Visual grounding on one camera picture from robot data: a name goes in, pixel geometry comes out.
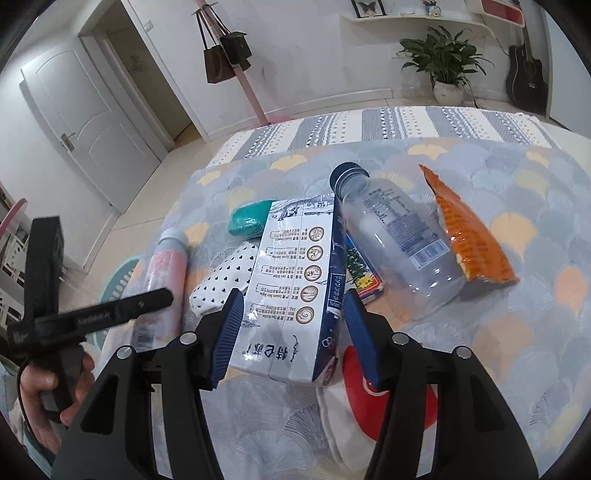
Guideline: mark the teal round rug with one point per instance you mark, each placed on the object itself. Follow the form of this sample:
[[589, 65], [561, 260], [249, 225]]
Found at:
[[120, 281]]

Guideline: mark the white dotted packet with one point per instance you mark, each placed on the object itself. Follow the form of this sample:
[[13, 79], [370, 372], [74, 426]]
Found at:
[[217, 286]]

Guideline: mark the potted green plant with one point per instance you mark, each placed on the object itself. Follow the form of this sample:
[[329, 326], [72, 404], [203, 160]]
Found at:
[[445, 60]]

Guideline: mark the red and white wall shelf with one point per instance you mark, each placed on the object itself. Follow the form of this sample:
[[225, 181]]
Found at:
[[501, 9]]

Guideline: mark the white and blue printed pack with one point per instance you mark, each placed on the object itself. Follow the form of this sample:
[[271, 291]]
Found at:
[[291, 286]]

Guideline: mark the pink coat rack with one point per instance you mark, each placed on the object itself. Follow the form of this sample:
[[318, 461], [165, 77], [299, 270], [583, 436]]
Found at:
[[253, 94]]

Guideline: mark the small figurine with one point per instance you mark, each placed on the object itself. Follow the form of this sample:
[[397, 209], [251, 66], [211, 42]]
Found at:
[[433, 8]]

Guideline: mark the pink curved furniture rim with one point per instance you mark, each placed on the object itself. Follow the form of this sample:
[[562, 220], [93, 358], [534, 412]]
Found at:
[[11, 214]]

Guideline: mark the pink bottle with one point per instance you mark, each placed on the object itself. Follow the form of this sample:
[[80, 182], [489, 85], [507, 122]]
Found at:
[[164, 277]]

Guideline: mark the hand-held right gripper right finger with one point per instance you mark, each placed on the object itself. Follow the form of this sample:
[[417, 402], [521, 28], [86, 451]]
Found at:
[[362, 341]]

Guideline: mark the grey striped bed sheet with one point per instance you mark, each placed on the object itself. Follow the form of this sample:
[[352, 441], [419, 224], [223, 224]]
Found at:
[[392, 122]]

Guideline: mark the person's left hand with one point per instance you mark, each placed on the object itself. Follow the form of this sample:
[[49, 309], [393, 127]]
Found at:
[[41, 383]]

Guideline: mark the brown handbag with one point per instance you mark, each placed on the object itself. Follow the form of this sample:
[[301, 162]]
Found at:
[[217, 64]]

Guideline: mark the teal packet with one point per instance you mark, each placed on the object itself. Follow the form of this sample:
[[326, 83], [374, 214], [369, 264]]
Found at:
[[249, 219]]

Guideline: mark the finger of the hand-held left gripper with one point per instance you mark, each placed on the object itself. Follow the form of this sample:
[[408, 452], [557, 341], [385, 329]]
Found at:
[[120, 307]]

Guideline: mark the black handbag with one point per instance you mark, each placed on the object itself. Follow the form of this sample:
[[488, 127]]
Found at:
[[235, 46]]

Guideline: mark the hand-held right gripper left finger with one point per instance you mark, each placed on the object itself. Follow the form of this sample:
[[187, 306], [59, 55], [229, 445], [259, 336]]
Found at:
[[228, 334]]

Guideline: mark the framed butterfly picture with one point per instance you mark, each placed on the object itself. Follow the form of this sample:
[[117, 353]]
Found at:
[[367, 7]]

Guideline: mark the colourful small box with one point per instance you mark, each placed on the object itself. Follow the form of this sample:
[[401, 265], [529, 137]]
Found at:
[[364, 277]]

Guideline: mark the orange snack wrapper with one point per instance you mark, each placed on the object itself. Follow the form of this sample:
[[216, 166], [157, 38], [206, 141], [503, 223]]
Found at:
[[471, 240]]

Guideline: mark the white door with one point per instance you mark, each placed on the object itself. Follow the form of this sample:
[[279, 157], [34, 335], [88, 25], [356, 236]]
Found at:
[[92, 129]]

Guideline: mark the clear plastic bottle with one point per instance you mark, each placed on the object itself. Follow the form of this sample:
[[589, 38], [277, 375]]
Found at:
[[397, 249]]

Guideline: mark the black guitar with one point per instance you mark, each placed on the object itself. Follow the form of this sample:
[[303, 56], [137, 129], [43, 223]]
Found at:
[[526, 78]]

